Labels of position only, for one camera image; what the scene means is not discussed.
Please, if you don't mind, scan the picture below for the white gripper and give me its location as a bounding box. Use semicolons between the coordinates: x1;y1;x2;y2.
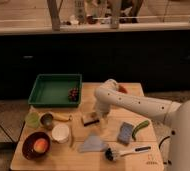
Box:
94;101;110;129

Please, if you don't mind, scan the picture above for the wooden board eraser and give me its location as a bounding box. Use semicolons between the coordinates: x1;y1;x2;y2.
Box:
82;112;99;126

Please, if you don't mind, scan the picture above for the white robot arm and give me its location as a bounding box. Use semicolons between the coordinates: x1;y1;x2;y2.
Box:
94;79;190;171

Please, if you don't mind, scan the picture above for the blue folded cloth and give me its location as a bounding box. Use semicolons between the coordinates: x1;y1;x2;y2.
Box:
78;133;108;153

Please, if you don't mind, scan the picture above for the wooden stick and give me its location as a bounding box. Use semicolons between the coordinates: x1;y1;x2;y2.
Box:
69;124;74;148

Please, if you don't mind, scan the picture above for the black white dish brush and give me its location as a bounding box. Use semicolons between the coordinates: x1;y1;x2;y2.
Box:
104;146;151;161

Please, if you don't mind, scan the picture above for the orange bowl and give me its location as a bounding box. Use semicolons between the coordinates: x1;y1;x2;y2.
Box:
118;85;128;94

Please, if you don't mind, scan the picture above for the green cucumber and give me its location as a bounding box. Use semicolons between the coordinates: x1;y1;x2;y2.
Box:
132;120;150;141

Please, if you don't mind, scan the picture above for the dark grape bunch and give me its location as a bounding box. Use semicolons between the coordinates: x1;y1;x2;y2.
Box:
68;88;79;102

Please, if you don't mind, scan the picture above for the white cup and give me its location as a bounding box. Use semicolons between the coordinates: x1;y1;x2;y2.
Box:
51;123;70;143

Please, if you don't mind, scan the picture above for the metal cup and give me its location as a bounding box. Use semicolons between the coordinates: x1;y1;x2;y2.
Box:
40;113;54;130

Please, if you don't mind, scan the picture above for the green plastic tray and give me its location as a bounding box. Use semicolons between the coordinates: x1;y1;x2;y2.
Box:
28;74;82;108

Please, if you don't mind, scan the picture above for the peach fruit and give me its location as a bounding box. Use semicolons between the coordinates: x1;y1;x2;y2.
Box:
33;138;48;153

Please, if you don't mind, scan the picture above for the light green cup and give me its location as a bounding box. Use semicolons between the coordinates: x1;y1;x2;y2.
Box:
25;112;40;128

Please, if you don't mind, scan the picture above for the dark red bowl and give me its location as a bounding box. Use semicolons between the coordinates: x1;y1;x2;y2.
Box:
22;132;50;160

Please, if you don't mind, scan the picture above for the black cable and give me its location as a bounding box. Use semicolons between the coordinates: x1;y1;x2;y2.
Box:
158;134;172;166

